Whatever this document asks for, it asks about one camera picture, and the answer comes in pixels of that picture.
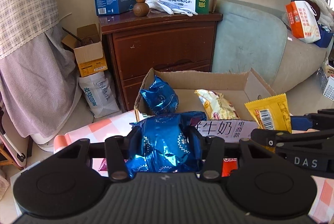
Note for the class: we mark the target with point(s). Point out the pink checkered tablecloth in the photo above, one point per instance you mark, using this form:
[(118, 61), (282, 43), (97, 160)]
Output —
[(97, 132)]

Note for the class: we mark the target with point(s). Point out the light blue sofa cushion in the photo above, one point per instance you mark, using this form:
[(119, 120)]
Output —
[(249, 36)]

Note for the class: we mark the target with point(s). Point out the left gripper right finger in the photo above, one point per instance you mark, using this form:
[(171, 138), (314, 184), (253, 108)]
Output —
[(209, 154)]

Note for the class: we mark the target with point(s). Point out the orange white paper bag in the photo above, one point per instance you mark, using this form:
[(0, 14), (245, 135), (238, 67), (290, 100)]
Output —
[(303, 24)]

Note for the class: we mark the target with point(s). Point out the white plastic sack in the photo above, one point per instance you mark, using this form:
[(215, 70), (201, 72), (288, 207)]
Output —
[(99, 94)]

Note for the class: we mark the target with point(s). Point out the red noodle snack bag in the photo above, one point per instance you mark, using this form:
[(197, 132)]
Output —
[(229, 164)]

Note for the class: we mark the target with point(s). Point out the white milk carton tray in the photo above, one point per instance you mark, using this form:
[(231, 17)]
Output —
[(238, 89)]

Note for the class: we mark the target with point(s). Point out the cream croissant bag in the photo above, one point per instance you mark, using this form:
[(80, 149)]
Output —
[(216, 106)]

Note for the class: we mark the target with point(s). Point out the yellow waffle packet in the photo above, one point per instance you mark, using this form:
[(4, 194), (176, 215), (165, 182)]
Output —
[(272, 116)]

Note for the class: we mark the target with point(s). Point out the white cloth gloves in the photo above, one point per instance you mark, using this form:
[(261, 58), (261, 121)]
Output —
[(171, 9)]

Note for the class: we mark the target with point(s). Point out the wooden gourd ornament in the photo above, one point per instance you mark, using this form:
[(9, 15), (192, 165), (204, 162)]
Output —
[(141, 8)]

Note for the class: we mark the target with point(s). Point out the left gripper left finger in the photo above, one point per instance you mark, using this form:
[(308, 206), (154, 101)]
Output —
[(118, 149)]

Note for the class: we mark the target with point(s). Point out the pink folding chair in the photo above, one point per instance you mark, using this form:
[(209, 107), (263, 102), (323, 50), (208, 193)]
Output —
[(12, 140)]

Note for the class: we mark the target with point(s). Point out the dark wooden cabinet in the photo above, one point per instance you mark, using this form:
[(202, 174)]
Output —
[(133, 45)]

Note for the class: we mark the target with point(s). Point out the open cardboard box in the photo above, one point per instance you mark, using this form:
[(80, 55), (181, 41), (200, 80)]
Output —
[(87, 47)]

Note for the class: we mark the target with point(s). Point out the blue foil snack bag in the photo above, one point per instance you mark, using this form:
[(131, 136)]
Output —
[(163, 146), (160, 97)]

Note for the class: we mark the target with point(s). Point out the beige sofa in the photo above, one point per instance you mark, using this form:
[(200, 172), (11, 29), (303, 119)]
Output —
[(299, 62)]

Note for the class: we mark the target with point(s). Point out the white mesh basket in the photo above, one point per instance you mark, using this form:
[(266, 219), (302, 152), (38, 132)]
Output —
[(326, 84)]

